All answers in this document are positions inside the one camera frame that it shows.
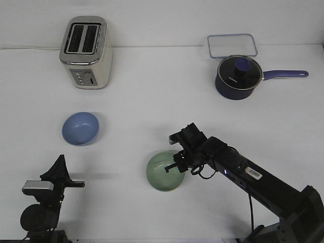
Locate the glass pot lid blue knob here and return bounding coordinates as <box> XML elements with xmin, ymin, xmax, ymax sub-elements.
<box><xmin>218</xmin><ymin>55</ymin><xmax>262</xmax><ymax>78</ymax></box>

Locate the dark blue saucepan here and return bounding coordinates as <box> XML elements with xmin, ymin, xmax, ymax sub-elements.
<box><xmin>215</xmin><ymin>70</ymin><xmax>309</xmax><ymax>100</ymax></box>

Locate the clear blue-rimmed container lid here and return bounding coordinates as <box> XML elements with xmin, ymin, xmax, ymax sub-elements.
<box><xmin>207</xmin><ymin>33</ymin><xmax>258</xmax><ymax>59</ymax></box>

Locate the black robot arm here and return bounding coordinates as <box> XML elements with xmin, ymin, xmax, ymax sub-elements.
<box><xmin>165</xmin><ymin>123</ymin><xmax>323</xmax><ymax>243</ymax></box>
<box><xmin>20</xmin><ymin>154</ymin><xmax>85</xmax><ymax>242</ymax></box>

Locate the blue bowl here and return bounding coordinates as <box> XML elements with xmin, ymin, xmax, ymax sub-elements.
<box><xmin>61</xmin><ymin>112</ymin><xmax>100</xmax><ymax>146</ymax></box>

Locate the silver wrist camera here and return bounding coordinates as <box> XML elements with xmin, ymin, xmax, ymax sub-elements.
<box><xmin>22</xmin><ymin>180</ymin><xmax>54</xmax><ymax>195</ymax></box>
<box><xmin>169</xmin><ymin>131</ymin><xmax>182</xmax><ymax>145</ymax></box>

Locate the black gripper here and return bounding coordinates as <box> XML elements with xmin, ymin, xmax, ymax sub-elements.
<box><xmin>40</xmin><ymin>154</ymin><xmax>85</xmax><ymax>200</ymax></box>
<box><xmin>165</xmin><ymin>123</ymin><xmax>208</xmax><ymax>173</ymax></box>

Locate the green bowl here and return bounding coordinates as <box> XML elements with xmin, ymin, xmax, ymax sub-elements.
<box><xmin>146</xmin><ymin>150</ymin><xmax>185</xmax><ymax>191</ymax></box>

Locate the silver two-slot toaster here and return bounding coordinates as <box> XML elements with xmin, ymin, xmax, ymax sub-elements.
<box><xmin>59</xmin><ymin>16</ymin><xmax>113</xmax><ymax>90</ymax></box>

